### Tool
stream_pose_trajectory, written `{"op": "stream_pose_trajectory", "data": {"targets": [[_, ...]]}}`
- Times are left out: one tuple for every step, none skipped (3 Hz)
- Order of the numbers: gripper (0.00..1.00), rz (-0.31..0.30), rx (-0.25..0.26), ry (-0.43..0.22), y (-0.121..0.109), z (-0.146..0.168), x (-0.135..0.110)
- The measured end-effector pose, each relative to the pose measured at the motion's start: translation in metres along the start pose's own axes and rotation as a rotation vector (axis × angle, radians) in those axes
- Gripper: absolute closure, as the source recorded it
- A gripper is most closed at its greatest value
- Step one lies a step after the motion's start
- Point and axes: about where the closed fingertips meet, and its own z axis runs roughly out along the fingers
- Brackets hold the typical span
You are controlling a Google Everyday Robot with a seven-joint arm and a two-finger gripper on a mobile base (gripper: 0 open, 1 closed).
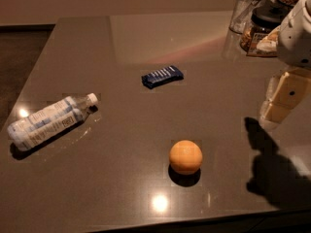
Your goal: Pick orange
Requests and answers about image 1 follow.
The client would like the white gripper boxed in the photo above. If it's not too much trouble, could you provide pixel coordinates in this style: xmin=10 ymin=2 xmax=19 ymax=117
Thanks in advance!
xmin=259 ymin=0 xmax=311 ymax=130

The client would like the black-lidded snack jar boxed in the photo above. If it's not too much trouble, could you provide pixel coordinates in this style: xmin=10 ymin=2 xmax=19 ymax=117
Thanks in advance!
xmin=240 ymin=4 xmax=287 ymax=57

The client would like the empty clear glass jar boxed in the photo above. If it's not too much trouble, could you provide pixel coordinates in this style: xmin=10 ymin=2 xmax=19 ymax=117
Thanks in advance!
xmin=229 ymin=0 xmax=265 ymax=34

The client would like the dark blue snack bar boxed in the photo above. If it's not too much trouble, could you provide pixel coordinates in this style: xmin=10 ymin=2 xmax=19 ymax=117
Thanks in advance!
xmin=141 ymin=65 xmax=184 ymax=89

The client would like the orange fruit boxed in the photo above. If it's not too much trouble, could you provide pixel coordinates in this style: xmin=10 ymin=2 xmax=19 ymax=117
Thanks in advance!
xmin=169 ymin=140 xmax=203 ymax=175

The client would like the plastic water bottle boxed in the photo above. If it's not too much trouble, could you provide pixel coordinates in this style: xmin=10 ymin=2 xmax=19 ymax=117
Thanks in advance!
xmin=7 ymin=93 xmax=98 ymax=151

